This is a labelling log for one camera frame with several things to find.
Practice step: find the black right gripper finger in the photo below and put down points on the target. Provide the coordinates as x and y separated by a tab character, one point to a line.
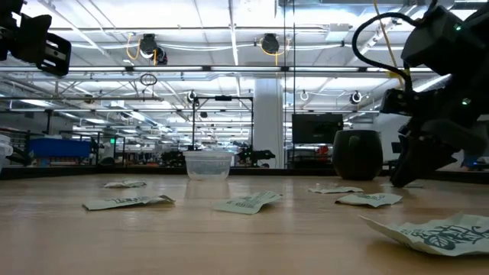
416	160

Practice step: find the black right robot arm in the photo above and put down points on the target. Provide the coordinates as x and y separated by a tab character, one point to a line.
439	42

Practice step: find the dark green ceramic mug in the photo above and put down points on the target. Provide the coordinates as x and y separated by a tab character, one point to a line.
357	156

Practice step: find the small black ceiling reel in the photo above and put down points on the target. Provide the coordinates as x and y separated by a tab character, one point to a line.
191	96
356	97

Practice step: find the black monitor screen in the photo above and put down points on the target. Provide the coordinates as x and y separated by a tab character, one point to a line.
317	129

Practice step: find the long blue box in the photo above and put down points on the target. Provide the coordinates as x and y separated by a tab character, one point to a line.
59	148

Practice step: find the white plastic tub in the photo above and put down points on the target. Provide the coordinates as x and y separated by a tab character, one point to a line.
4	151

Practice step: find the small white ceiling reel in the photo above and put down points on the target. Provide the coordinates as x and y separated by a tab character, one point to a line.
303	91

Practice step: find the long ceiling light strip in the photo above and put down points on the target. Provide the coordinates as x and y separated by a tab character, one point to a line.
168	68

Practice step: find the white square building column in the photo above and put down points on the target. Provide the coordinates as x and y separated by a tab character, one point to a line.
268	122

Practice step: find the black background robot arms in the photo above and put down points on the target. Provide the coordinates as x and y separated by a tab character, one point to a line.
256	155

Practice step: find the clear round plastic cup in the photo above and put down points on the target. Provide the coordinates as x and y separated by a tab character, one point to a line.
208	166

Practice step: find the black aluminium table frame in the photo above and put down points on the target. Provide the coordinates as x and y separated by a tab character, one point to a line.
114	172

